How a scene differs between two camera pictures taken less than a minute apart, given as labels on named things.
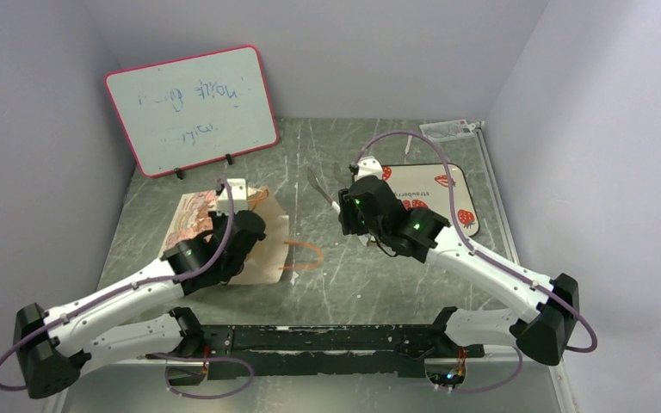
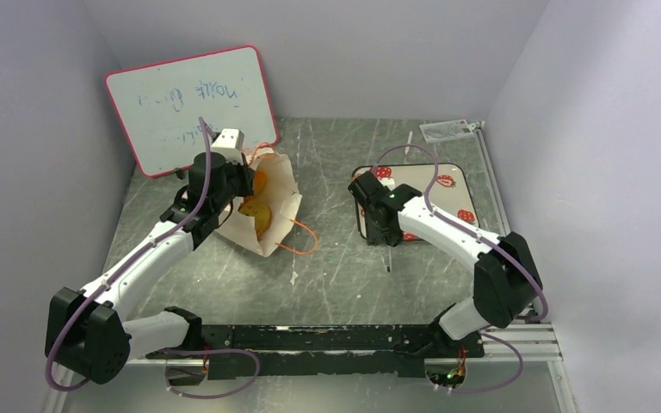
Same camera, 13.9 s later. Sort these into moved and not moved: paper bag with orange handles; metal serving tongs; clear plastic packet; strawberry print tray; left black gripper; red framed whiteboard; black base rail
Moved: metal serving tongs; paper bag with orange handles; left black gripper
Not moved: clear plastic packet; strawberry print tray; red framed whiteboard; black base rail
